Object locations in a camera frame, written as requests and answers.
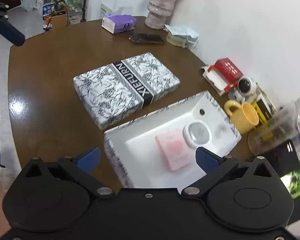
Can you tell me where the floral box base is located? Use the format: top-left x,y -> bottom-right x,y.
104,91 -> 241,190

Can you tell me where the floral box lid XIEFURN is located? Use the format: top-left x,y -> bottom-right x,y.
73,52 -> 180,130

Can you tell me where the yellow mug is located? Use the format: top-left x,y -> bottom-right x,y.
224,100 -> 259,134

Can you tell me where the tablet with dark screen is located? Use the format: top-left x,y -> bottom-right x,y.
262,140 -> 300,224

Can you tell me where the round white compact case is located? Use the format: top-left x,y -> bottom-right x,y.
183,121 -> 212,148

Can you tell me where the yellow black box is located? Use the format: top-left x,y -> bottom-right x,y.
251,85 -> 277,130

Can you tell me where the cluttered storage rack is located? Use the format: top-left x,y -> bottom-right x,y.
42,0 -> 84,26

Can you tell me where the purple tissue pack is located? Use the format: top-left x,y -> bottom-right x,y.
101,14 -> 136,34

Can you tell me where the crumpled face mask pile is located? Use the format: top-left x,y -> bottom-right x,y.
164,24 -> 200,48

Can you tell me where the red white small box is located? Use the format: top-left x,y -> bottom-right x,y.
201,58 -> 243,96

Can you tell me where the white round camera robot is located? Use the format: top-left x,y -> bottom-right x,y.
228,76 -> 257,103

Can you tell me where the white plastic bag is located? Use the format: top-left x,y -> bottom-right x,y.
20,0 -> 38,12

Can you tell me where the black smartphone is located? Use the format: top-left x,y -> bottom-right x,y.
129,33 -> 164,44

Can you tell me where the pink stone flower vase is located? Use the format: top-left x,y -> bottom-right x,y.
145,0 -> 176,30

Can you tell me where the clear plastic water jug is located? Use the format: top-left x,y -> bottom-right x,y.
248,97 -> 300,156

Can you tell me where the pink card box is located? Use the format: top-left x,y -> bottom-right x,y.
154,129 -> 194,172

